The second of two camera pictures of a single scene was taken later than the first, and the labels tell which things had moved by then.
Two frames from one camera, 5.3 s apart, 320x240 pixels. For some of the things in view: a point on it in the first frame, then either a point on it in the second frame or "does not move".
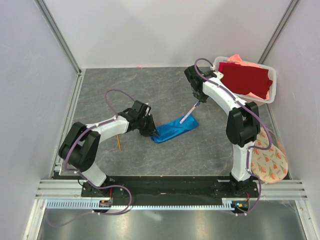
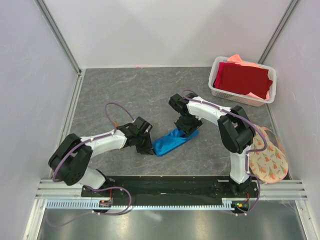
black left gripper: [151, 130] to [148, 148]
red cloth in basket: [243, 80] does not move
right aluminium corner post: [279, 30] does not move
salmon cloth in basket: [237, 58] does not move
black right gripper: [201, 98] to [188, 129]
